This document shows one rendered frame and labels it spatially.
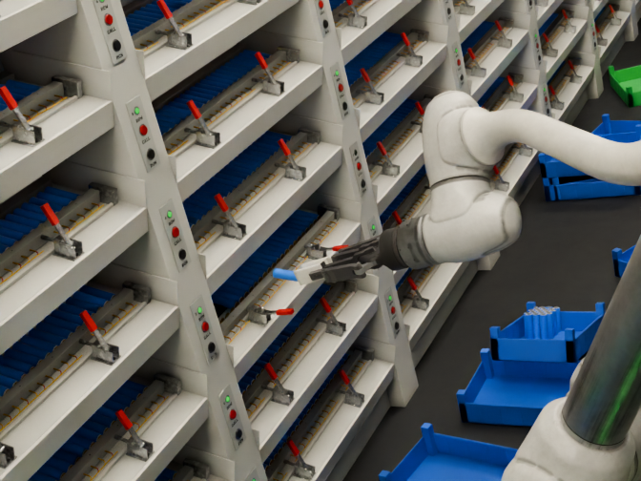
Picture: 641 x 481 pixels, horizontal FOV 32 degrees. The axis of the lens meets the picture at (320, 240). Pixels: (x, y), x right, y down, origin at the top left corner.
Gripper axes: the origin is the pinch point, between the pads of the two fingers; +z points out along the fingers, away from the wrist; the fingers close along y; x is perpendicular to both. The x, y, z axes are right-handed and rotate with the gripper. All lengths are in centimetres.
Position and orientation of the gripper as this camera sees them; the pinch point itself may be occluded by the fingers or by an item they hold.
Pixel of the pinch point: (315, 270)
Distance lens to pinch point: 210.4
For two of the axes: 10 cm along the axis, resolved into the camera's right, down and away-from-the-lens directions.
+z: -8.0, 2.3, 5.5
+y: -4.1, 4.6, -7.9
